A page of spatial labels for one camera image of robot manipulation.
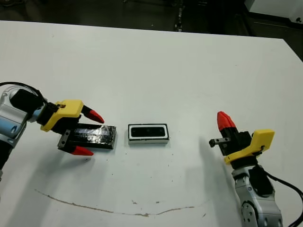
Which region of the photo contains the black camera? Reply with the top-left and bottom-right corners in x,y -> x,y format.
130,126 -> 166,139

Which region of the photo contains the black shiny box lid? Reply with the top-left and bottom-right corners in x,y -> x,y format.
58,123 -> 118,151

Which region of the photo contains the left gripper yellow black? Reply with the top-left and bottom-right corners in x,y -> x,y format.
35,99 -> 105,157

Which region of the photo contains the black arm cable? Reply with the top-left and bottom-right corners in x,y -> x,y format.
266,174 -> 303,227
0,81 -> 49,105

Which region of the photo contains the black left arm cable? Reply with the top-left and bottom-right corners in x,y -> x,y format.
0,81 -> 49,105

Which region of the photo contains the white-lined camera box base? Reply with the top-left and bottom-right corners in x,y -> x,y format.
127,122 -> 170,145

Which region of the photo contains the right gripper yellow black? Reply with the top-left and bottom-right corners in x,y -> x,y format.
209,111 -> 276,167

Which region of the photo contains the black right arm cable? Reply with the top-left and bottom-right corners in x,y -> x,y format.
266,174 -> 303,227

